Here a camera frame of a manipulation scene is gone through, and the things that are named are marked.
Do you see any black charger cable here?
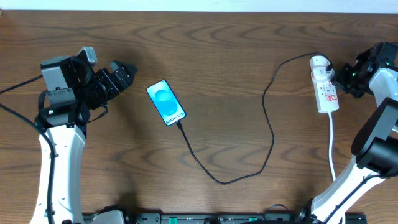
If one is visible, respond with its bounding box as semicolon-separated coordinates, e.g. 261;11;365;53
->
175;52;333;185

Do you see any blue Galaxy smartphone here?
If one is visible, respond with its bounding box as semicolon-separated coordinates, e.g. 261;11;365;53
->
146;80;187;126

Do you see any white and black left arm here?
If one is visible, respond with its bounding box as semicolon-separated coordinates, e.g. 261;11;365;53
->
31;52;137;223

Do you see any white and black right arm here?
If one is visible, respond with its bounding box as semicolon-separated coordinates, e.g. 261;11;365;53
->
296;42;397;223

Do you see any white charger plug adapter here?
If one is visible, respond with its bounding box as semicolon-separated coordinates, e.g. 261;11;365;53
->
311;67;335;83

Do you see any white power strip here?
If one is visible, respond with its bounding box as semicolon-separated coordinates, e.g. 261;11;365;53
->
310;55;339;114

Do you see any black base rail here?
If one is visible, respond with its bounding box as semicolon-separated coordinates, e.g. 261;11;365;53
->
82;212;368;224

